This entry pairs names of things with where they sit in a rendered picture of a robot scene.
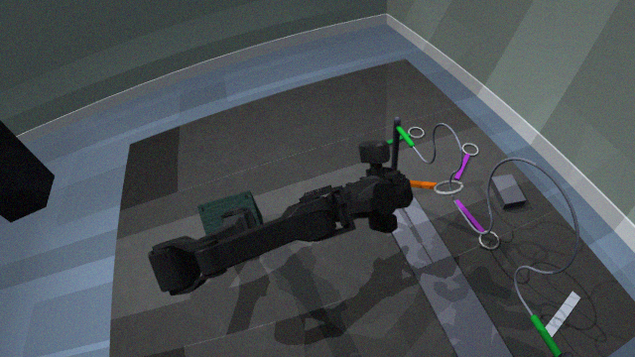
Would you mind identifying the purple handle with white loop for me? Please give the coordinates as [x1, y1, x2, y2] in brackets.
[454, 143, 479, 180]
[456, 200, 500, 250]

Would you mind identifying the orange handle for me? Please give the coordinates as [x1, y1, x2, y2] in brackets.
[410, 180, 464, 195]

